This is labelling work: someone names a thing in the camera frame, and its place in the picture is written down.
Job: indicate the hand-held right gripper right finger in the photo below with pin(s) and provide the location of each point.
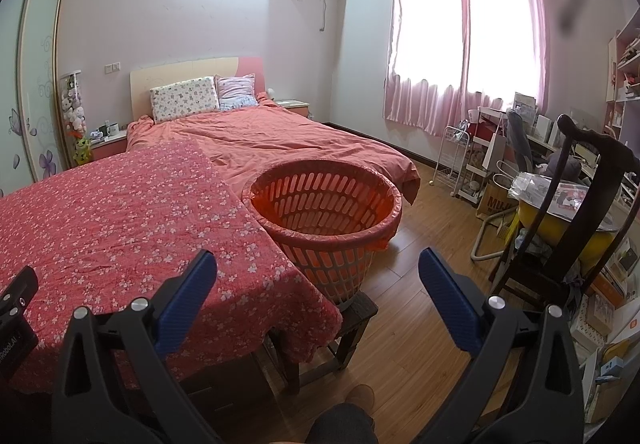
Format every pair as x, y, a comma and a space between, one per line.
450, 296

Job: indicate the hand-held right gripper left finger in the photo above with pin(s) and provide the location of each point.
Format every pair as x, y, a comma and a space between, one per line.
187, 296

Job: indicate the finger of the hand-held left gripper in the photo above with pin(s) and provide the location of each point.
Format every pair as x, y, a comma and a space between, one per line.
17, 294

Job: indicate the orange plastic laundry basket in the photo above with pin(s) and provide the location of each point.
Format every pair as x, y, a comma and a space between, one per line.
325, 264

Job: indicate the red floral tablecloth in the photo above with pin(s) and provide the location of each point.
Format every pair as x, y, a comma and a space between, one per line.
150, 224

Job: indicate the brown paper bag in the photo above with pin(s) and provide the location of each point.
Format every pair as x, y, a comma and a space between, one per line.
492, 209

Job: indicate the dark wooden stool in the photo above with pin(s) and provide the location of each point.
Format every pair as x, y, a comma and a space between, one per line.
355, 319

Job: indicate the yellow basin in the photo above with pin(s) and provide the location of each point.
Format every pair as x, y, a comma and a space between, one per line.
542, 229

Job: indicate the brown slipper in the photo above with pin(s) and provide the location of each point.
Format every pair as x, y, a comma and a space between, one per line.
360, 395

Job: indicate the white shelf cart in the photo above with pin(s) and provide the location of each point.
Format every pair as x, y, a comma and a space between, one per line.
481, 163

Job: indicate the white paper bag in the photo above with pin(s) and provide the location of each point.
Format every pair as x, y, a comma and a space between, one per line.
493, 151

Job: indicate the stack of boxes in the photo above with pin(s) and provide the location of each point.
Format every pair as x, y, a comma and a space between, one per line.
607, 324

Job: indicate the person's leg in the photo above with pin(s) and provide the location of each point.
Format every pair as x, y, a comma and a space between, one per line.
342, 424

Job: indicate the grey office chair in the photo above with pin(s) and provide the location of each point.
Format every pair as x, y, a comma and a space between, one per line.
521, 143

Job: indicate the pink nightstand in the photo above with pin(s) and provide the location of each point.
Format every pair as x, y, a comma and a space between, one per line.
292, 106
107, 146

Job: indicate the clear tube of plush toys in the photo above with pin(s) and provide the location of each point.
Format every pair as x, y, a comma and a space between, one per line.
75, 116

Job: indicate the bed with orange duvet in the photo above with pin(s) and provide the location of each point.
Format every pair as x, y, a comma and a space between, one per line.
300, 138

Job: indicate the dark wooden chair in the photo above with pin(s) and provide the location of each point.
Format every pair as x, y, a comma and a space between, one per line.
600, 173

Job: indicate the white floral pillow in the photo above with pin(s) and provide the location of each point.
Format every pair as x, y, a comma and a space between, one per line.
185, 98

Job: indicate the pink curtain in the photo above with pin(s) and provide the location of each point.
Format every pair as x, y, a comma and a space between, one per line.
420, 98
532, 23

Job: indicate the wardrobe with purple flowers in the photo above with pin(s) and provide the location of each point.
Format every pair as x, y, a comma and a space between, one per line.
40, 83

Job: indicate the pink striped pillow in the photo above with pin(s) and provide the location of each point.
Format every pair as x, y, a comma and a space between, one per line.
236, 89

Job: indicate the pink bookshelf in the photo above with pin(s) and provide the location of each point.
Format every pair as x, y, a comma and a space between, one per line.
625, 73

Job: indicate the white tube frame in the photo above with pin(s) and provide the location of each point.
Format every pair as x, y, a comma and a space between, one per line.
480, 249

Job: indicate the wall switch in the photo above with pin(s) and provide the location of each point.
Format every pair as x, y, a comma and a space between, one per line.
112, 68

